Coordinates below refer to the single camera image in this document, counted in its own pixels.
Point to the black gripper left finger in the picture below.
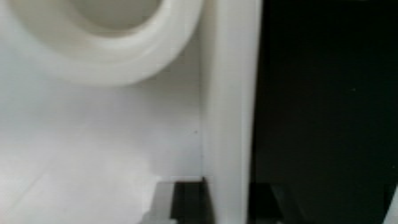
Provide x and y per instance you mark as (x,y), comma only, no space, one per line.
(181,202)

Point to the white square table top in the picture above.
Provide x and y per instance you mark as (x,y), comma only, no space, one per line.
(126,107)

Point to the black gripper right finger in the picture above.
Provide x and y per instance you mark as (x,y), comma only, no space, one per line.
(272,205)

